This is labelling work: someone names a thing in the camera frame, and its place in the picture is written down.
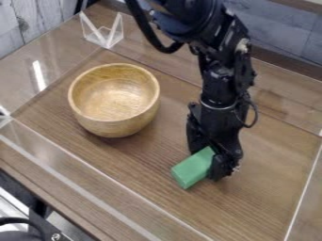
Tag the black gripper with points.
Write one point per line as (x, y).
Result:
(214, 127)

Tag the green rectangular block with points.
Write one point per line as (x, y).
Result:
(193, 169)

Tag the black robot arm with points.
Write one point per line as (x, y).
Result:
(204, 25)

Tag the wooden bowl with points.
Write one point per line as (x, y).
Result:
(115, 99)

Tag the black bracket with cable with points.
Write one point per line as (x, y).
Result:
(27, 224)

